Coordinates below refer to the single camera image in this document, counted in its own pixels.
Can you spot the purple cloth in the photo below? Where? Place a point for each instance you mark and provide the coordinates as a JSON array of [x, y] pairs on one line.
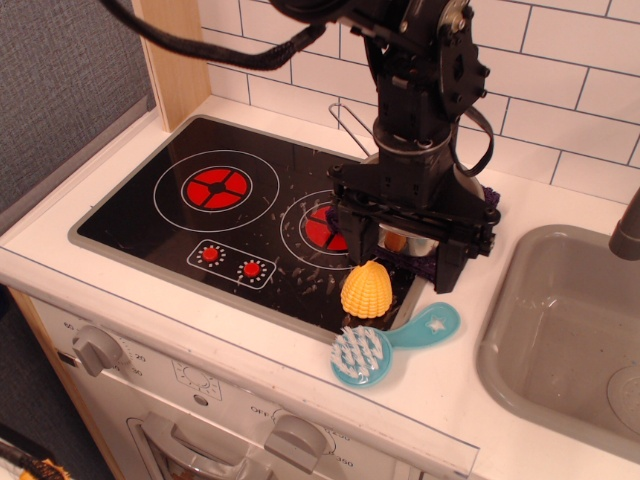
[[425, 267]]

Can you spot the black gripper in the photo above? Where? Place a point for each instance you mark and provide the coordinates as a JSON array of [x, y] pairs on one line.
[[422, 190]]

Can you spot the grey timer knob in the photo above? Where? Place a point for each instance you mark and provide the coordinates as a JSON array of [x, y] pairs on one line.
[[96, 350]]

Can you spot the yellow black object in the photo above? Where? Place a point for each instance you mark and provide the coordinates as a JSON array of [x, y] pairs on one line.
[[30, 467]]

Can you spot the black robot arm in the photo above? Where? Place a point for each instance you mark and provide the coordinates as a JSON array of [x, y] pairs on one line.
[[428, 76]]

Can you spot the yellow toy corn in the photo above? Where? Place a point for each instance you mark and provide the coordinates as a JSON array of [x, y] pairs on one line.
[[367, 291]]

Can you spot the red left stove knob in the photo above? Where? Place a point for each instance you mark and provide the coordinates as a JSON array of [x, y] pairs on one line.
[[210, 254]]

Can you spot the red stove knob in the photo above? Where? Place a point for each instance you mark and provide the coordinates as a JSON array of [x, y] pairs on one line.
[[210, 254], [252, 270]]

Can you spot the grey sink basin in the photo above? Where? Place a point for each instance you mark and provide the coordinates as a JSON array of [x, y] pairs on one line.
[[560, 346]]

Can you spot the grey oven door handle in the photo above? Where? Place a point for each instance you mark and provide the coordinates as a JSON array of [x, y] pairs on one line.
[[175, 452]]

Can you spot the wooden post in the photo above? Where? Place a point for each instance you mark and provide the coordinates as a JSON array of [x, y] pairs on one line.
[[180, 84]]

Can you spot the red right stove knob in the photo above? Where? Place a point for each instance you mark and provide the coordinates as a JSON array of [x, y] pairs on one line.
[[252, 270]]

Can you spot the silver metal pot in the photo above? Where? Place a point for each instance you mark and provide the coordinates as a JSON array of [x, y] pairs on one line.
[[410, 245]]

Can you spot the grey oven knob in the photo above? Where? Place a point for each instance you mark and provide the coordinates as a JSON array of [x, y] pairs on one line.
[[296, 441]]

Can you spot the black toy stove top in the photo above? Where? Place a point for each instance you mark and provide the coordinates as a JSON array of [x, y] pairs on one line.
[[256, 198]]

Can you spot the teal scrub brush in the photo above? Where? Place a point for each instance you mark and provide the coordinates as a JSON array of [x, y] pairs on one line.
[[362, 356]]

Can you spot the grey faucet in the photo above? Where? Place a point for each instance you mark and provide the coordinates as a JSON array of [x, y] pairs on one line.
[[625, 239]]

